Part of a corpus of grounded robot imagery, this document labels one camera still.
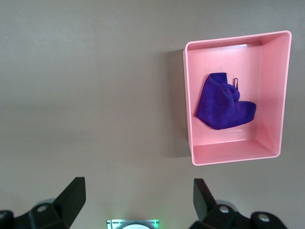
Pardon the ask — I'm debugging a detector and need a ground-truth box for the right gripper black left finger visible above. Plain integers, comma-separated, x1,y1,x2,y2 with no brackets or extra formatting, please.
14,177,86,229

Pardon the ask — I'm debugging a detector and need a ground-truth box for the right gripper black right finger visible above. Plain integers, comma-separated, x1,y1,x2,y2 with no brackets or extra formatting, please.
189,178,251,229

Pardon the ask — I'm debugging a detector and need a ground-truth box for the purple cloth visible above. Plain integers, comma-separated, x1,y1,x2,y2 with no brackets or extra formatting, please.
195,72,257,131

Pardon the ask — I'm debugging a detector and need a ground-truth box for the brown table cover sheet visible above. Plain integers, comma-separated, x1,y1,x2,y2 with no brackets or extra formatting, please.
0,0,305,229

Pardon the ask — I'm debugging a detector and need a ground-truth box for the pink plastic bin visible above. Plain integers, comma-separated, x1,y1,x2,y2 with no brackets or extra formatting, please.
183,30,293,167

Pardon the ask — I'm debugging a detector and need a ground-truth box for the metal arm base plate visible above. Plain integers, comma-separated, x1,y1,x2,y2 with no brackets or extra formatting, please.
106,219,160,229

